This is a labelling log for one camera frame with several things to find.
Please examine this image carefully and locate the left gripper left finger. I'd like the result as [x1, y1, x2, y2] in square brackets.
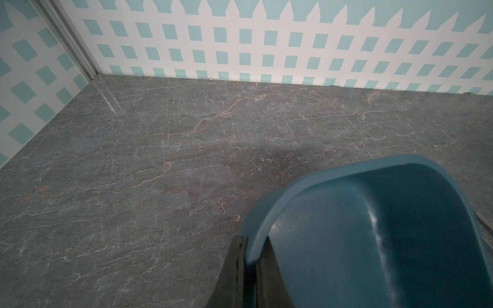
[206, 236, 247, 308]

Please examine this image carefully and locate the teal plastic storage box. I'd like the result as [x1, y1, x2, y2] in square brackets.
[240, 155, 492, 307]

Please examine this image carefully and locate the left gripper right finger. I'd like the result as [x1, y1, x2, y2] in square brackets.
[255, 238, 294, 307]

